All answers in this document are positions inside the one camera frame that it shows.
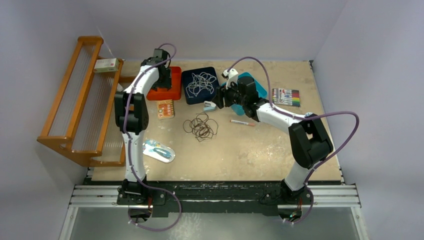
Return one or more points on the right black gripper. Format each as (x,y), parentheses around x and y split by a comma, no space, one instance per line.
(221,92)

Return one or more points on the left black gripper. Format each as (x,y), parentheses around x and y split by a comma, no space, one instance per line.
(166,84)

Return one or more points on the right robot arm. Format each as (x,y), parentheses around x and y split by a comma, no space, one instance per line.
(309,140)

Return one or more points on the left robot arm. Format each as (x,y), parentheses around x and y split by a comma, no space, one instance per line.
(132,119)

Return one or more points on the light blue stapler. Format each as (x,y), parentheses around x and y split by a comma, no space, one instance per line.
(209,106)

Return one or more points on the orange tray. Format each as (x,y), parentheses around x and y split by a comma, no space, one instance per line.
(174,93)

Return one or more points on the light blue tray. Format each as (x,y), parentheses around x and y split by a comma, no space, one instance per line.
(260,87)

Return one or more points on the dark blue tray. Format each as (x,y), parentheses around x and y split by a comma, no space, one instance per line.
(199,84)

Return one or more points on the orange notebook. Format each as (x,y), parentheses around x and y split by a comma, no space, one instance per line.
(165,109)

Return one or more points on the white red marker pen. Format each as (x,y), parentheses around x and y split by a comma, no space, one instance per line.
(242,123)

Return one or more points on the small white red box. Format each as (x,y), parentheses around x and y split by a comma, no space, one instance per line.
(106,65)

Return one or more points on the marker pen pack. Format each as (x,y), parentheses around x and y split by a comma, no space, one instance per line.
(287,97)

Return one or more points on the scissors blister pack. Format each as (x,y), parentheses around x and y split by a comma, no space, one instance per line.
(158,151)

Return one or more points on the wooden rack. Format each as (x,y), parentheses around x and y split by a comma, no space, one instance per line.
(81,122)

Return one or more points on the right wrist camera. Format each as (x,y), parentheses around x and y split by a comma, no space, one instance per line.
(231,76)

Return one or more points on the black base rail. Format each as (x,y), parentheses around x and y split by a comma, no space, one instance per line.
(267,197)

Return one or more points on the aluminium frame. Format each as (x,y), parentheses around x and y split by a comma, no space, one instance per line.
(105,196)

